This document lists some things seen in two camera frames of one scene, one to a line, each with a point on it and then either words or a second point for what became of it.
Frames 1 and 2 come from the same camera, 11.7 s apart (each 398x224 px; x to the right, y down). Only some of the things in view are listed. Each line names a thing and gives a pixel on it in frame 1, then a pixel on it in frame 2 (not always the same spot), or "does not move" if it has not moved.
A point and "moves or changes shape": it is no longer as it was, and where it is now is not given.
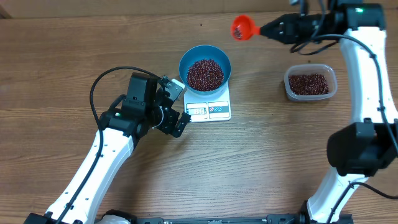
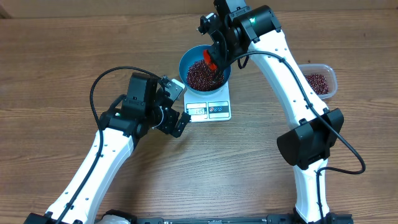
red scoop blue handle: (243, 28) moves or changes shape
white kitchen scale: (215, 107) does not move
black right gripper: (293, 30) → (217, 53)
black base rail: (293, 219) does not move
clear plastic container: (306, 82) does not move
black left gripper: (168, 127) does not move
